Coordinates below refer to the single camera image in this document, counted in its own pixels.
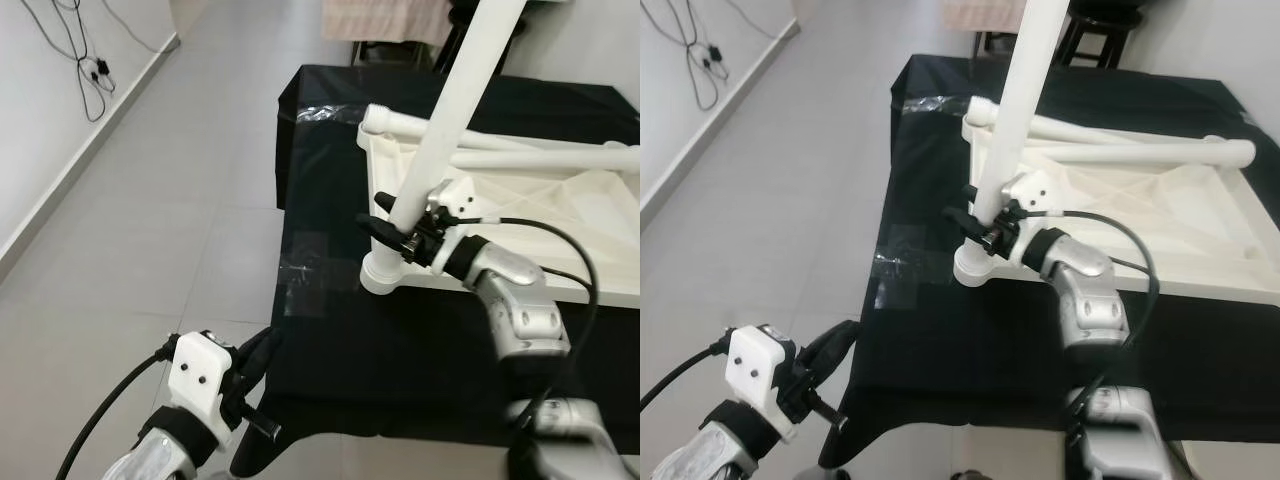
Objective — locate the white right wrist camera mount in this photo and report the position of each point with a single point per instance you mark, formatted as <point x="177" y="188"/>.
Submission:
<point x="455" y="195"/>
<point x="1035" y="190"/>

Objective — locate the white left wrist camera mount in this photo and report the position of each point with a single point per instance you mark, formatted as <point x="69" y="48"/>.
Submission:
<point x="760" y="365"/>
<point x="200" y="375"/>

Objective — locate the white plastic table top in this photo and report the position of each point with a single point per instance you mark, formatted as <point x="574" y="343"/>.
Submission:
<point x="580" y="200"/>
<point x="1180" y="210"/>

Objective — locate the beige checked cloth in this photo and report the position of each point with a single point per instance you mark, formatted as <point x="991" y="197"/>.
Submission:
<point x="385" y="18"/>
<point x="985" y="12"/>

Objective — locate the clear adhesive tape strip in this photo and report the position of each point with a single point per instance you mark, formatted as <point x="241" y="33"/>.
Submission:
<point x="905" y="270"/>
<point x="930" y="104"/>
<point x="1245" y="118"/>
<point x="310" y="275"/>
<point x="325" y="110"/>

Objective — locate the black wooden stool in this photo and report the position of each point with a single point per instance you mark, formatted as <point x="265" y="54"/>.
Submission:
<point x="470" y="30"/>
<point x="1095" y="30"/>

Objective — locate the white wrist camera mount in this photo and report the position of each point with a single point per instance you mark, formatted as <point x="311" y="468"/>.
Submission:
<point x="1035" y="190"/>
<point x="200" y="375"/>
<point x="455" y="195"/>
<point x="760" y="365"/>

